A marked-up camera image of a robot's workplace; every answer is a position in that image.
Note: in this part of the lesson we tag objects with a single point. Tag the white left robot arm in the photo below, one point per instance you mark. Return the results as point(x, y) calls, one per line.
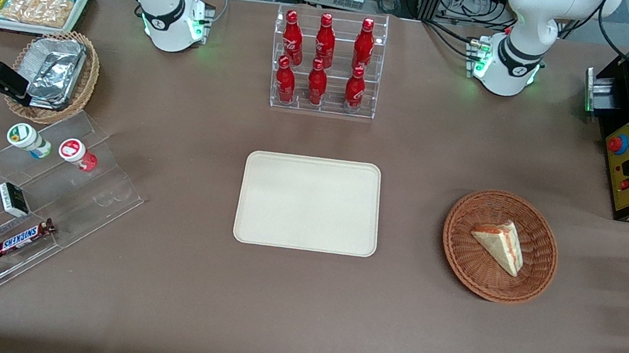
point(521, 51)

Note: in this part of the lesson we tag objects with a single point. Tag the silver foil tray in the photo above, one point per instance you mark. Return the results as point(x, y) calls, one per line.
point(57, 71)

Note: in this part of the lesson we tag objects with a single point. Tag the red gum bottle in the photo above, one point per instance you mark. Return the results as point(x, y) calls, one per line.
point(77, 153)

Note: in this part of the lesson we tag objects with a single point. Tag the beige plastic tray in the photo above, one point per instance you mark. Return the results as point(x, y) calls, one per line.
point(310, 202)

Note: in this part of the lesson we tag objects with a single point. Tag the tan oval wicker basket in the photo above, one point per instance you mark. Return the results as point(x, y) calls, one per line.
point(89, 81)

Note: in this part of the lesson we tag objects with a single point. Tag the small black box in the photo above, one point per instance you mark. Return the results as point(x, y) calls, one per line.
point(14, 200)

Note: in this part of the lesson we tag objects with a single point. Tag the clear acrylic stepped display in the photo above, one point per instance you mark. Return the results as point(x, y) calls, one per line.
point(95, 191)

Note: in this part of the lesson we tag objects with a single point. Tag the snickers bar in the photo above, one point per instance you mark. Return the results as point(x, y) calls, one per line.
point(23, 238)

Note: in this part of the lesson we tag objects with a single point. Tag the triangle sandwich in wrap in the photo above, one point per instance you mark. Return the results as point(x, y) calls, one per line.
point(501, 245)

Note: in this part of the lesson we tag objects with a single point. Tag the brown round wicker basket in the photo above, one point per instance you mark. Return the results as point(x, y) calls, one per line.
point(468, 253)

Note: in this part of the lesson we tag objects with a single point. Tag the red cola bottle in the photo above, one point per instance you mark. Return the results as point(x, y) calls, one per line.
point(354, 90)
point(325, 41)
point(293, 37)
point(364, 44)
point(316, 86)
point(285, 82)

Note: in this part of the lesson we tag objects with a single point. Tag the clear acrylic bottle rack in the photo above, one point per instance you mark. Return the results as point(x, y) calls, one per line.
point(326, 108)

